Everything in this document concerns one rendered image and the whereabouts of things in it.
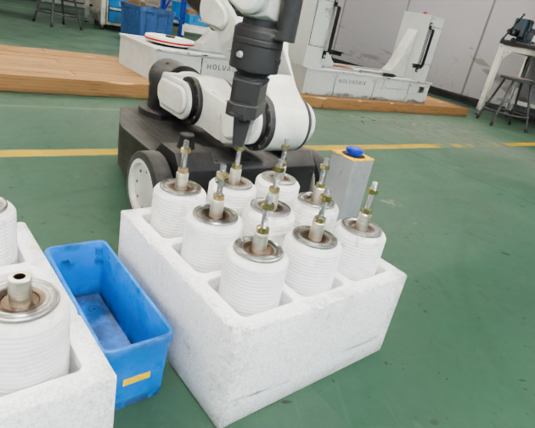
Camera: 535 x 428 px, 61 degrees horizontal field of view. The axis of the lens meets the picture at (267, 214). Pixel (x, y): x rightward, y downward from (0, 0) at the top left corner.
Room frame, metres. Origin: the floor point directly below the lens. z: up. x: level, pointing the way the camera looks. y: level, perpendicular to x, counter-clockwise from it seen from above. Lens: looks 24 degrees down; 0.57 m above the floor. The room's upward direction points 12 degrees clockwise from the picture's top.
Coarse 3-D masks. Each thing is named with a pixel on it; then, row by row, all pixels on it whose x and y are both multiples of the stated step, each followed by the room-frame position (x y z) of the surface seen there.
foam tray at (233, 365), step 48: (144, 240) 0.69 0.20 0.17; (144, 288) 0.68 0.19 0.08; (192, 288) 0.57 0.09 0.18; (288, 288) 0.62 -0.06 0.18; (336, 288) 0.65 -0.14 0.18; (384, 288) 0.70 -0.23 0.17; (192, 336) 0.56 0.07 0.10; (240, 336) 0.49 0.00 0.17; (288, 336) 0.55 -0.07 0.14; (336, 336) 0.64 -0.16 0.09; (384, 336) 0.75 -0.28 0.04; (192, 384) 0.54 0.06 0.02; (240, 384) 0.50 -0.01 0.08; (288, 384) 0.57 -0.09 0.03
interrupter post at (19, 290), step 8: (16, 272) 0.38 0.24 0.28; (24, 272) 0.39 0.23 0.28; (8, 280) 0.37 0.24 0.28; (16, 280) 0.37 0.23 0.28; (24, 280) 0.37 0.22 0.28; (8, 288) 0.37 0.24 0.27; (16, 288) 0.37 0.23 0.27; (24, 288) 0.37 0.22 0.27; (8, 296) 0.37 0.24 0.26; (16, 296) 0.37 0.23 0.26; (24, 296) 0.37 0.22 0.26; (16, 304) 0.37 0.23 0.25; (24, 304) 0.37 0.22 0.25
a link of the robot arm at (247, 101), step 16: (240, 48) 0.81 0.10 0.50; (256, 48) 0.80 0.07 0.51; (240, 64) 0.80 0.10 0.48; (256, 64) 0.80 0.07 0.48; (272, 64) 0.82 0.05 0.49; (240, 80) 0.80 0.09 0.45; (256, 80) 0.81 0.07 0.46; (240, 96) 0.80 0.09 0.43; (256, 96) 0.80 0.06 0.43; (240, 112) 0.78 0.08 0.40; (256, 112) 0.80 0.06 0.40
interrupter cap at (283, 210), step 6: (258, 198) 0.78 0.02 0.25; (264, 198) 0.79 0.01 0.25; (252, 204) 0.75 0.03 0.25; (258, 204) 0.76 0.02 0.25; (282, 204) 0.78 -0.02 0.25; (258, 210) 0.73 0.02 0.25; (276, 210) 0.75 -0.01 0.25; (282, 210) 0.75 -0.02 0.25; (288, 210) 0.76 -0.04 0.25; (270, 216) 0.72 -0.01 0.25; (276, 216) 0.72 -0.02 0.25; (282, 216) 0.73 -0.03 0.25
